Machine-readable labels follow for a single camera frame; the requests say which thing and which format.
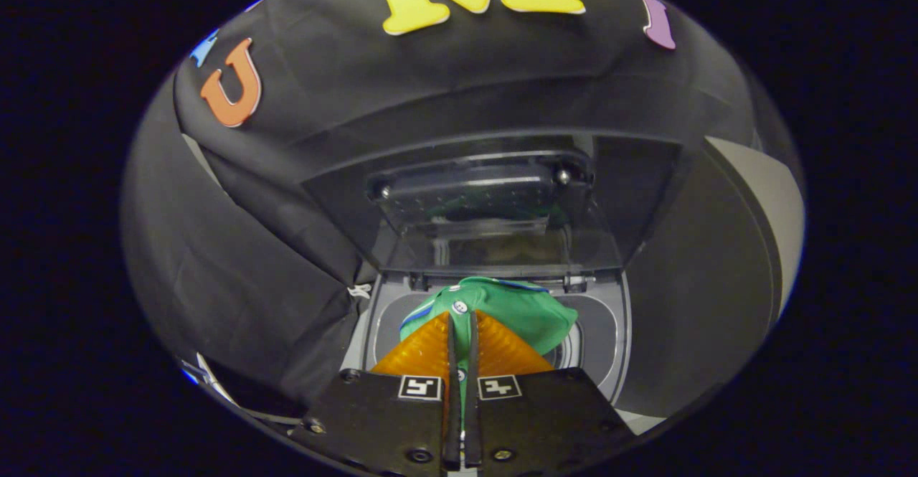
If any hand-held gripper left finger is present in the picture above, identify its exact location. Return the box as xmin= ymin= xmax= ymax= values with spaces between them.
xmin=290 ymin=311 xmax=463 ymax=472

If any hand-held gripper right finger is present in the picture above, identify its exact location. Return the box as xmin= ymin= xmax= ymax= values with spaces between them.
xmin=466 ymin=311 xmax=635 ymax=472

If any green polo shirt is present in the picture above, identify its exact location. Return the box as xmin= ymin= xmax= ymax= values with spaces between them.
xmin=399 ymin=276 xmax=579 ymax=428

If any dark washing machine lid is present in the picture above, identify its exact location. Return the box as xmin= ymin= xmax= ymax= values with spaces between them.
xmin=301 ymin=133 xmax=682 ymax=278

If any beige cabinet with dark top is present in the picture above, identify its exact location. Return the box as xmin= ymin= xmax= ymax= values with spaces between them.
xmin=615 ymin=135 xmax=805 ymax=435

